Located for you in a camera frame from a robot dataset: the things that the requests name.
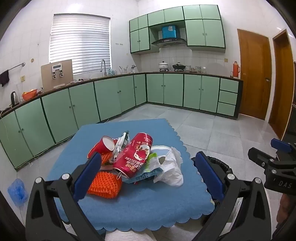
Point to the black wok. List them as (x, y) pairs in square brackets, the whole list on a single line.
[(178, 67)]

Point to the blue plastic bag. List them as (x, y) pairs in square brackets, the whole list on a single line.
[(18, 192)]

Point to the white green wrapper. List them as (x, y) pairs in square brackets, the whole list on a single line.
[(120, 144)]

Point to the red snack can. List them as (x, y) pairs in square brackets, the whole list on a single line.
[(134, 155)]

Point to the green base cabinets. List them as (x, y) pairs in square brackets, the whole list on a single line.
[(81, 104)]

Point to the orange foam net sleeve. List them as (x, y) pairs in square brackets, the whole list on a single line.
[(104, 185)]

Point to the range hood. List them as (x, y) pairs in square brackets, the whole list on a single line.
[(168, 42)]

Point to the wooden door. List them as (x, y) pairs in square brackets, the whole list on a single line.
[(254, 74), (283, 81)]

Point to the white plastic bag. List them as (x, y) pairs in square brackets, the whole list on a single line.
[(171, 171)]

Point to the green wall cabinets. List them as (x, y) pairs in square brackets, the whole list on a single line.
[(203, 30)]

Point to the red thermos flask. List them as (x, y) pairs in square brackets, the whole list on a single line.
[(235, 69)]

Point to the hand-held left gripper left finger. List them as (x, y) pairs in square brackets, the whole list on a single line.
[(89, 176)]

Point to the metal towel rail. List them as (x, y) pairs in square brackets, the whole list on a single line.
[(16, 67)]

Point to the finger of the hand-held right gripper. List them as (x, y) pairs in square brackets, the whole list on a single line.
[(261, 157), (281, 144)]

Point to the brown cardboard box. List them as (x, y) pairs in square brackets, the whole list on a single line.
[(56, 78)]

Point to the black lined trash bin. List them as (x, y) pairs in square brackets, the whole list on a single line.
[(222, 165)]

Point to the person's white ribbed clothing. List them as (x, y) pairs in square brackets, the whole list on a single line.
[(129, 235)]

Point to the orange plastic basin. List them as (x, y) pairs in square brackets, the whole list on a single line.
[(29, 95)]

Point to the green white packet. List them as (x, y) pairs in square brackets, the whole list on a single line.
[(151, 160)]

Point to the glass jar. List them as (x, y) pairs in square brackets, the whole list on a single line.
[(198, 69), (187, 68)]

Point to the blue box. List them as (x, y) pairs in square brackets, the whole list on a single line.
[(169, 32)]

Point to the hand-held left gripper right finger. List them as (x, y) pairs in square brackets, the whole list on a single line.
[(208, 173)]

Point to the utensil holder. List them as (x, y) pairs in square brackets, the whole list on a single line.
[(124, 70)]

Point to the blue scalloped table mat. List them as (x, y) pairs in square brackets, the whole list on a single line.
[(150, 204)]

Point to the dark hanging towel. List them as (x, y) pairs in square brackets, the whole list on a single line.
[(4, 78)]

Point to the person's right hand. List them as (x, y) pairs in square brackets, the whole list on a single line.
[(284, 207)]

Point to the white cooking pot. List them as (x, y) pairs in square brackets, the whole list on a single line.
[(163, 66)]

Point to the chrome sink faucet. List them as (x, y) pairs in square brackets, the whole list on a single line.
[(102, 63)]

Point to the white window blind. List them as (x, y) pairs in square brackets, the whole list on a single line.
[(79, 44)]

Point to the red paper cup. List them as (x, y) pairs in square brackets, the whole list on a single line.
[(101, 146)]

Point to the steel electric kettle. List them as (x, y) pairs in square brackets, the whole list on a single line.
[(14, 98)]

